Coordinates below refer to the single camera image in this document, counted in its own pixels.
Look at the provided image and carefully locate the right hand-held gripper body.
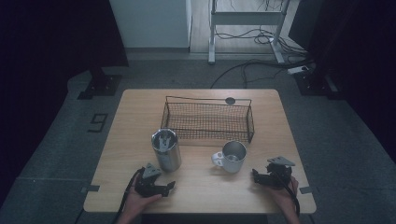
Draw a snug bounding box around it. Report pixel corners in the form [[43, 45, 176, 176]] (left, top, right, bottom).
[[262, 156, 296, 190]]

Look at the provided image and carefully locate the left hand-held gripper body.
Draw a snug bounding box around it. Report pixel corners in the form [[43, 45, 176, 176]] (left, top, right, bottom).
[[134, 162, 163, 198]]

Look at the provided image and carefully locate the stainless steel tumbler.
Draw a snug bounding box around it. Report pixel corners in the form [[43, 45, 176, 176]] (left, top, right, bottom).
[[150, 128, 182, 173]]

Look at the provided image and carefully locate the white mug with steel interior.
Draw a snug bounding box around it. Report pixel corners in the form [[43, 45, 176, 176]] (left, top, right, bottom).
[[211, 140, 248, 174]]

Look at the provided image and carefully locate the person's left hand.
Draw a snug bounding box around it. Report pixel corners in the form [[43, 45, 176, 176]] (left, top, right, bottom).
[[123, 186, 163, 217]]

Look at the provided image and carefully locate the person's right hand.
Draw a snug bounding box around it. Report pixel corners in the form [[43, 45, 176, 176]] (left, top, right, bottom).
[[267, 176, 300, 212]]

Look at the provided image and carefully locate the black stand base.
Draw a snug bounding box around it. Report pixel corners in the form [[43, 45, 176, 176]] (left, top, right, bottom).
[[293, 70, 344, 101], [77, 65, 122, 101]]

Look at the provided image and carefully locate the white power strip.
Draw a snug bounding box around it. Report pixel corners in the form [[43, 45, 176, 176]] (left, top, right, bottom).
[[286, 64, 311, 76]]

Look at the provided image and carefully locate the dark curtain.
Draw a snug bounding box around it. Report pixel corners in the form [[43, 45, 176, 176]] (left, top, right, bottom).
[[0, 0, 130, 200], [289, 0, 396, 153]]

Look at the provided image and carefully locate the white cabinet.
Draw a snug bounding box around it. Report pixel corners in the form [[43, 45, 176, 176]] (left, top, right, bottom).
[[109, 0, 192, 49]]

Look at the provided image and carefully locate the left hand-held gripper cable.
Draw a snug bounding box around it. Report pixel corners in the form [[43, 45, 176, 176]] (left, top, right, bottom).
[[111, 167, 146, 224]]

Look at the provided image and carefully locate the hand-held gripper cable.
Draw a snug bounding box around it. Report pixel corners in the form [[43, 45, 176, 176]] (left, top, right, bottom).
[[274, 170, 302, 217], [111, 167, 146, 224]]

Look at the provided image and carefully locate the right hand-held gripper cable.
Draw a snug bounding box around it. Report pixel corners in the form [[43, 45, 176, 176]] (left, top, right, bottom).
[[274, 170, 302, 217]]

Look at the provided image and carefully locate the black wire mesh basket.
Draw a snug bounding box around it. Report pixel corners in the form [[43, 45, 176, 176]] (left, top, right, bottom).
[[160, 95, 256, 145]]

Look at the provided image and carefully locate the long black floor cable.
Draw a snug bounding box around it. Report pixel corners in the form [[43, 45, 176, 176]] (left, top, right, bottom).
[[209, 58, 313, 90]]

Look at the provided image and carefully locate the tangle of thin floor cables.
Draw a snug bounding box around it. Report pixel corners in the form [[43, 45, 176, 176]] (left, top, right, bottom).
[[214, 0, 309, 58]]

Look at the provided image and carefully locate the white desk frame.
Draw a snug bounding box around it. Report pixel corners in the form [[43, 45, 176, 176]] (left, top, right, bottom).
[[207, 0, 292, 65]]

